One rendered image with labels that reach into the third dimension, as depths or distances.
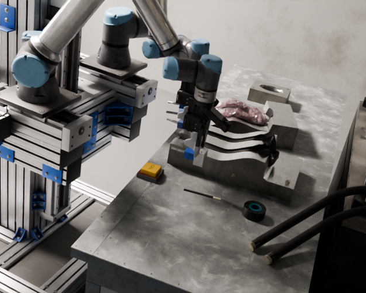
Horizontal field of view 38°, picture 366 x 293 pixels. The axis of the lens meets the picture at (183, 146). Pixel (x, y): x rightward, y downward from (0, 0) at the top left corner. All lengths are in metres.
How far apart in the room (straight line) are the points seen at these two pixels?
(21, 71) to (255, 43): 2.90
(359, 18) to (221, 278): 2.88
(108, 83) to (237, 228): 0.89
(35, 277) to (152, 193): 0.74
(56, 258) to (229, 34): 2.60
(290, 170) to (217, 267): 0.64
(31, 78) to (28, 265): 1.00
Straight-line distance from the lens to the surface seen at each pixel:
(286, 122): 2.38
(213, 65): 1.73
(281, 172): 2.08
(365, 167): 2.50
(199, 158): 1.88
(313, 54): 4.26
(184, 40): 2.12
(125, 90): 2.26
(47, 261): 2.47
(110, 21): 2.24
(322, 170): 2.31
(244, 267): 1.66
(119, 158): 3.63
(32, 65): 1.70
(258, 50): 4.37
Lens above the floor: 1.85
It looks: 28 degrees down
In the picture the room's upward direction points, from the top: 10 degrees clockwise
